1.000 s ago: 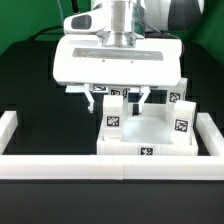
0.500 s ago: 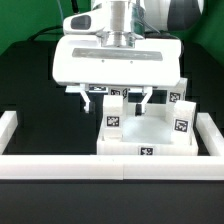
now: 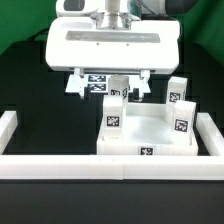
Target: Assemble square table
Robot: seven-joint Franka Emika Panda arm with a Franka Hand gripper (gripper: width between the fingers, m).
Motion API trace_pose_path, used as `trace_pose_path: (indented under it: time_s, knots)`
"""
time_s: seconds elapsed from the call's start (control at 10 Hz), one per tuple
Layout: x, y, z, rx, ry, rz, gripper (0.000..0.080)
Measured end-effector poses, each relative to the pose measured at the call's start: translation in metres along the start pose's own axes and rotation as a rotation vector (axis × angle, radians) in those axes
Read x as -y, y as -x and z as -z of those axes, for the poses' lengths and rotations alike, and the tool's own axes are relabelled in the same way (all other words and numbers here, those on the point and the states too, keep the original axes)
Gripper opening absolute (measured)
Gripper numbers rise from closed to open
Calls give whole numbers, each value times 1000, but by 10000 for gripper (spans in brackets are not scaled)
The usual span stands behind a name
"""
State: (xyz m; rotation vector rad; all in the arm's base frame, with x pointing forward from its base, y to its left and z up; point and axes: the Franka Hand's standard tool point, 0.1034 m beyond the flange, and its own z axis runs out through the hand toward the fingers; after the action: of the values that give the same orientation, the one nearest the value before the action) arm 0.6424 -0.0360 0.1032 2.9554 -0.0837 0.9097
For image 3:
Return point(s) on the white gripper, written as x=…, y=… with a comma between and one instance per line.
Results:
x=109, y=35

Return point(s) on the white square table top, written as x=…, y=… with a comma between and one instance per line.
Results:
x=145, y=132

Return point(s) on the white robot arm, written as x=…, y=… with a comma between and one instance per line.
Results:
x=152, y=9

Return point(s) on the white U-shaped obstacle fence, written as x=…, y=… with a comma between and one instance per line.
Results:
x=210, y=167

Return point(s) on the white marker base plate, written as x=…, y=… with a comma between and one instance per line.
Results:
x=98, y=83

